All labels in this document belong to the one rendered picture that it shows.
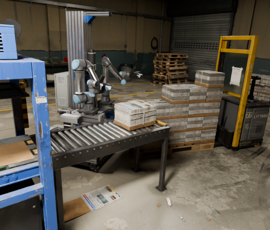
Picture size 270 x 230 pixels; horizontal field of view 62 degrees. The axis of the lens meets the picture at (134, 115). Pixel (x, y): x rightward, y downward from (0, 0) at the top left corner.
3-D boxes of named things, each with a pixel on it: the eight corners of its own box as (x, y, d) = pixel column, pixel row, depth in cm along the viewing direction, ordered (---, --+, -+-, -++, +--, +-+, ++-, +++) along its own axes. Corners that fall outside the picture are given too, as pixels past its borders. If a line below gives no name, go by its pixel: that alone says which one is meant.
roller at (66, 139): (61, 134, 232) (61, 130, 231) (81, 153, 196) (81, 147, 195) (56, 136, 229) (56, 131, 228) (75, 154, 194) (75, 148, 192)
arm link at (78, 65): (87, 103, 288) (86, 59, 272) (77, 105, 278) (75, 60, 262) (82, 101, 296) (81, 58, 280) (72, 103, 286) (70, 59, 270)
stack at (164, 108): (125, 148, 377) (127, 100, 351) (187, 141, 414) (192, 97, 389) (133, 159, 342) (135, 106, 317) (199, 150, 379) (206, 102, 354)
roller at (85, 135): (79, 131, 243) (79, 127, 242) (101, 147, 208) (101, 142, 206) (75, 132, 240) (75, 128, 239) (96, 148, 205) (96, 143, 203)
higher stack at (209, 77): (187, 141, 413) (195, 70, 374) (200, 140, 423) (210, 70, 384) (198, 150, 379) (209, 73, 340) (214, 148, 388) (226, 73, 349)
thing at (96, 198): (109, 185, 278) (109, 184, 278) (122, 197, 257) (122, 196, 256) (81, 195, 257) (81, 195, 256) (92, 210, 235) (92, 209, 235)
